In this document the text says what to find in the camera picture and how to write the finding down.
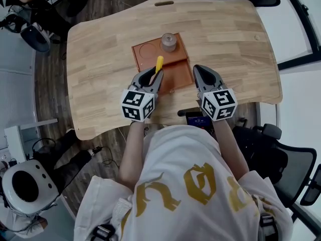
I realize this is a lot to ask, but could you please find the black mesh office chair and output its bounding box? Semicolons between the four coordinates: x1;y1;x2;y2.
232;123;321;207

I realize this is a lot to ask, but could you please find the white and black pod backpack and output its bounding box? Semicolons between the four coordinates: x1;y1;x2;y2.
20;24;51;53

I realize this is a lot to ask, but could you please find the white round backpack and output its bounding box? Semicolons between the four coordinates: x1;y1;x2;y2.
2;159;60;214

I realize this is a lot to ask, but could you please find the black strap buckle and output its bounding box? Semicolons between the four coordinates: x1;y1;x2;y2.
91;223;116;241
259;213;278;235

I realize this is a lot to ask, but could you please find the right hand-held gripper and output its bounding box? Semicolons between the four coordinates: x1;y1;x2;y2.
192;64;239;123

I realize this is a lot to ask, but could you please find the white metal stand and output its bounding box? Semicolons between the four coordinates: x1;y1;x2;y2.
4;118;59;160

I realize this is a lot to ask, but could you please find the black floor cable with adapter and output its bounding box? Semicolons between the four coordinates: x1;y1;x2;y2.
91;146;121;166

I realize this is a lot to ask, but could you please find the black phone with lit screen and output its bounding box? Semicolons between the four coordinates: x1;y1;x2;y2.
185;111;214;131

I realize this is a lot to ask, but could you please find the black window frame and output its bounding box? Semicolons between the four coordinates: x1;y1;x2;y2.
275;0;321;71

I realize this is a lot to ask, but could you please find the orange-brown desk tray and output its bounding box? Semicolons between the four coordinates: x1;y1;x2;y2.
131;33;195;95

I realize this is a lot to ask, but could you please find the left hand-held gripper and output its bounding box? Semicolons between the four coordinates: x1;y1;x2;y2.
120;67;165;123

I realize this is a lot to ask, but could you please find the person's left forearm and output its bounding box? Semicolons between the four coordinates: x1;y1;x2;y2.
118;120;146;192

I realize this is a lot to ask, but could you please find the white shirt with gold print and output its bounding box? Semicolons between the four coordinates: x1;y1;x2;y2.
74;124;294;241

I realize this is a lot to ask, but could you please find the person's right forearm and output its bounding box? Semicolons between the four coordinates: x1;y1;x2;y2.
213;119;250;179

